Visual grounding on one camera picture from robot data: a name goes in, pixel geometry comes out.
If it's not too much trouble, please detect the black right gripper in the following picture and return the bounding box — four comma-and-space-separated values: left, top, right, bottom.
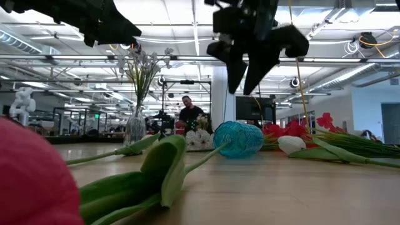
204, 0, 310, 96

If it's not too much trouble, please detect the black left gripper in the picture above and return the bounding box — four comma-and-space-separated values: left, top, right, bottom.
0, 0, 142, 48

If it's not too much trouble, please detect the white blossom flower bunch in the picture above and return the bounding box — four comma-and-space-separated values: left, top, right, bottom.
117, 46, 175, 109
185, 129, 216, 151

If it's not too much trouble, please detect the teal patterned glass vase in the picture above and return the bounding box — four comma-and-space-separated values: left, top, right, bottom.
212, 121, 265, 159

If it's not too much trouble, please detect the white artificial tulip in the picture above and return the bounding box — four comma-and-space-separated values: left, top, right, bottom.
277, 135, 400, 169

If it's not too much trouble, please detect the red artificial tulip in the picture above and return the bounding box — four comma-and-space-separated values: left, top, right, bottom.
0, 116, 231, 225

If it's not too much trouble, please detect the clear glass vase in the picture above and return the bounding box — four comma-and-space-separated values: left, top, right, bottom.
123, 106, 148, 147

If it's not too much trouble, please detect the background flower bouquet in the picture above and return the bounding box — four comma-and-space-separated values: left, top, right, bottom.
195, 114, 209, 131

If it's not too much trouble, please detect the person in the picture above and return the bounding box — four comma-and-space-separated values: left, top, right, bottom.
177, 95, 208, 135

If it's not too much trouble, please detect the red crate stack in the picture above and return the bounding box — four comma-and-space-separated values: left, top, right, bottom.
174, 120, 187, 136

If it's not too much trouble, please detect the yellow cable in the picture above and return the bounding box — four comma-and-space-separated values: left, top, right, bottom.
287, 0, 312, 134

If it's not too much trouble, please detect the black camera rig frame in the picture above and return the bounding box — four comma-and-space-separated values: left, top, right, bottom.
159, 79, 213, 138

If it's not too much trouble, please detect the black framed glass enclosure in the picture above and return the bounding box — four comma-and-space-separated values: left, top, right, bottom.
52, 107, 109, 137

